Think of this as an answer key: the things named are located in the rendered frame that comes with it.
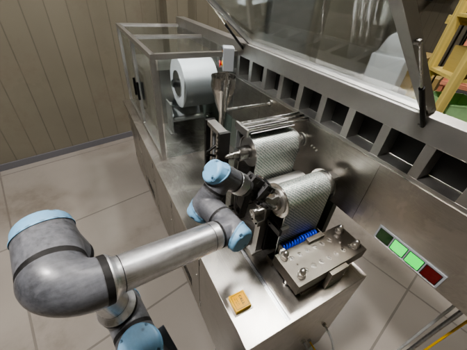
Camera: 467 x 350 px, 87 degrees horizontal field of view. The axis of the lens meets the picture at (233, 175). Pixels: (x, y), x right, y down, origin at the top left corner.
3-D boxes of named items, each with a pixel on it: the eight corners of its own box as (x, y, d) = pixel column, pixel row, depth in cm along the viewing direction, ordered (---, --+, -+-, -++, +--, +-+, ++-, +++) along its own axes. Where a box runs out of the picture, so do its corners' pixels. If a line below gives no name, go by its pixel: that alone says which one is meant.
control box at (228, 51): (218, 67, 120) (219, 44, 113) (231, 68, 120) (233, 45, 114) (219, 71, 114) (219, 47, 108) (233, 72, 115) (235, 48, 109)
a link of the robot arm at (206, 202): (199, 231, 69) (222, 199, 68) (180, 207, 76) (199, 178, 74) (217, 233, 75) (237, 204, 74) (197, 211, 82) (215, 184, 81)
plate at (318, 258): (272, 262, 109) (274, 255, 106) (336, 232, 126) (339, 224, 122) (295, 295, 98) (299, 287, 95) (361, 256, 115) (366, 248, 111)
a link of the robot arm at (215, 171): (195, 176, 74) (210, 152, 73) (219, 187, 82) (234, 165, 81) (208, 189, 68) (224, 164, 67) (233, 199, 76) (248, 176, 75)
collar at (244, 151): (233, 156, 114) (234, 144, 110) (244, 153, 117) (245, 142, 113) (240, 164, 110) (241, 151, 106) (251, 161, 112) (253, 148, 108)
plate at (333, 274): (321, 285, 109) (329, 271, 102) (337, 276, 113) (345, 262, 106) (325, 289, 107) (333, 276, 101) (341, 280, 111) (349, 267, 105)
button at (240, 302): (228, 299, 102) (228, 296, 101) (242, 292, 105) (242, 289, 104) (235, 315, 97) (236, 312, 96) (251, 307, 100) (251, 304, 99)
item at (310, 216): (276, 245, 111) (283, 217, 99) (314, 228, 121) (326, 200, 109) (276, 246, 110) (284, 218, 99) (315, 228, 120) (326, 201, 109)
